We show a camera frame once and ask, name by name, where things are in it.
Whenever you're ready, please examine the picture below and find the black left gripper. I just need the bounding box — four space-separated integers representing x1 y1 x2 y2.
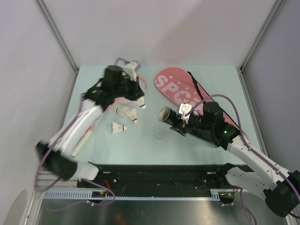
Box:
112 75 145 101

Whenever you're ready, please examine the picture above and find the white feather shuttlecock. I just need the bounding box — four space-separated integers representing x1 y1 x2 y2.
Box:
126 108 138 124
115 107 130 117
136 96 146 109
112 122 127 134

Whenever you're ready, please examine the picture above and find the black shuttlecock tube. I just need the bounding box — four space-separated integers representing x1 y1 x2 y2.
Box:
158 107 185 128

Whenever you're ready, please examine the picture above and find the clear tube lid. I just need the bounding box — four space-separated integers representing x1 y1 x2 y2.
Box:
153 128 165 140

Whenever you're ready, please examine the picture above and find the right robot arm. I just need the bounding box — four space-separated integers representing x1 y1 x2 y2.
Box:
159 102 300 218

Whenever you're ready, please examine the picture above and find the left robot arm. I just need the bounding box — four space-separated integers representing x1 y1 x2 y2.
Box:
36 61 145 188

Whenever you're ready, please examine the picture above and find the pink badminton racket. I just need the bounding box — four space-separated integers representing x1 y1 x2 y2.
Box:
70 70 148 158

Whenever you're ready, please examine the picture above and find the pink racket bag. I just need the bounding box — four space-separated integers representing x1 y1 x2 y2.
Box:
154 67 240 147

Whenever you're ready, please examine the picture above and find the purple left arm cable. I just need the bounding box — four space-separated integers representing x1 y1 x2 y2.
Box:
34 57 128 211

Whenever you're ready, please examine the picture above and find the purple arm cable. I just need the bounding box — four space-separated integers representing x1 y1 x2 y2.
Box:
185 94 300 222
34 57 128 211

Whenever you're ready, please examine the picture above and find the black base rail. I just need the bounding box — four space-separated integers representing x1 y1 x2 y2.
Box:
76 164 249 198

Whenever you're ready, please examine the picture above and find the right aluminium frame post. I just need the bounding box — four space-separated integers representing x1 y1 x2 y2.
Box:
239 0 286 73

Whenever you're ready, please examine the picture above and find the aluminium frame post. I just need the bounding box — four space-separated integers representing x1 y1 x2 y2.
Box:
239 0 286 73
34 0 79 75

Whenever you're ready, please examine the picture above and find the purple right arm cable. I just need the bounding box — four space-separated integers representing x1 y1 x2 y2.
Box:
185 94 300 222

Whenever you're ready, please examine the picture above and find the left aluminium frame post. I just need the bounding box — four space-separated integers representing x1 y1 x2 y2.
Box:
34 0 79 75

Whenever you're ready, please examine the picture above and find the white slotted cable duct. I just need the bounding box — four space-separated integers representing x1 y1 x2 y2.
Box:
43 190 234 201

